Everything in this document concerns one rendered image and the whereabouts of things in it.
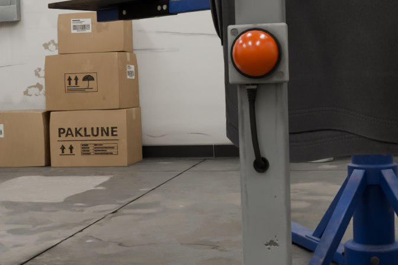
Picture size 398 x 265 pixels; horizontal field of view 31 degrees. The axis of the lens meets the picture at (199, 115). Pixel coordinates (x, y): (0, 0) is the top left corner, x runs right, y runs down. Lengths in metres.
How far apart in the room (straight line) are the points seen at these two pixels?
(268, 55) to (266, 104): 0.06
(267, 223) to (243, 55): 0.15
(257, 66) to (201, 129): 5.10
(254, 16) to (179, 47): 5.08
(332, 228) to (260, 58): 1.54
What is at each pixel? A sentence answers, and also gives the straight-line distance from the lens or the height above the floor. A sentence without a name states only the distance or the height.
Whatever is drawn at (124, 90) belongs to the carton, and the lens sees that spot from 5.41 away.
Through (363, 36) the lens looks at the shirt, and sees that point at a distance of 0.91.
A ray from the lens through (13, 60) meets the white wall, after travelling 6.19.
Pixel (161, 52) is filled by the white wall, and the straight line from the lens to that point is 5.74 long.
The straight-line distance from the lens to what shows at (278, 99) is 0.62.
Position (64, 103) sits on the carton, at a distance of 5.51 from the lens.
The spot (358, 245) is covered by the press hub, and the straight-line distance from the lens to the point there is 2.27.
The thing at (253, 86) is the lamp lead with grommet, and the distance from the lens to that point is 0.61.
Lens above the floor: 0.63
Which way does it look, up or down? 3 degrees down
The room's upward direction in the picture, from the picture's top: 2 degrees counter-clockwise
